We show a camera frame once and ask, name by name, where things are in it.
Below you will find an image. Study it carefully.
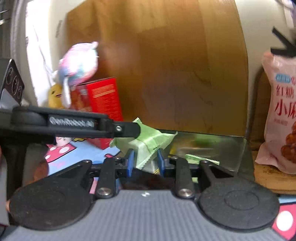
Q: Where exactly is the green snack packet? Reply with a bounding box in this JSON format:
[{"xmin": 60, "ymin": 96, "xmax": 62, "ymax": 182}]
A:
[
  {"xmin": 109, "ymin": 118, "xmax": 178, "ymax": 169},
  {"xmin": 185, "ymin": 154, "xmax": 220, "ymax": 165}
]

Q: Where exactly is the green flat snack packet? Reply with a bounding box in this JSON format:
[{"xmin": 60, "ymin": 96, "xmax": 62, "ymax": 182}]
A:
[{"xmin": 185, "ymin": 154, "xmax": 220, "ymax": 165}]

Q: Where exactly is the red gift box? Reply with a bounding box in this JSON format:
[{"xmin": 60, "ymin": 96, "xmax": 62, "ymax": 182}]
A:
[{"xmin": 69, "ymin": 77, "xmax": 125, "ymax": 150}]

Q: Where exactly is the white enamel mug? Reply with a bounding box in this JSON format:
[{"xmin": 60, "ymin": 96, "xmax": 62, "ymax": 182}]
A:
[{"xmin": 55, "ymin": 137, "xmax": 72, "ymax": 147}]

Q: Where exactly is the yellow duck plush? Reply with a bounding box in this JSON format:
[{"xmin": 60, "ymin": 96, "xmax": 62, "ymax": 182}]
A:
[{"xmin": 48, "ymin": 84, "xmax": 86, "ymax": 142}]

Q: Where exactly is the black snack storage box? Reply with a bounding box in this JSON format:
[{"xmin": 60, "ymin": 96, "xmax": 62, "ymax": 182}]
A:
[{"xmin": 120, "ymin": 129, "xmax": 255, "ymax": 190}]

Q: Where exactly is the pink blue plush toy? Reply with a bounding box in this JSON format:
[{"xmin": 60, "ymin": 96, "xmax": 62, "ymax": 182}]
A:
[{"xmin": 53, "ymin": 42, "xmax": 99, "ymax": 108}]

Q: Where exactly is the pink fried-twist snack bag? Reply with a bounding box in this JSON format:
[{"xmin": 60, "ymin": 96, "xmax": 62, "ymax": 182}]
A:
[{"xmin": 255, "ymin": 52, "xmax": 295, "ymax": 175}]

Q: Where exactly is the wooden board on wall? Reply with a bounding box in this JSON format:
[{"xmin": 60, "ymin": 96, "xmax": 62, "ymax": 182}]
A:
[{"xmin": 66, "ymin": 1, "xmax": 248, "ymax": 136}]

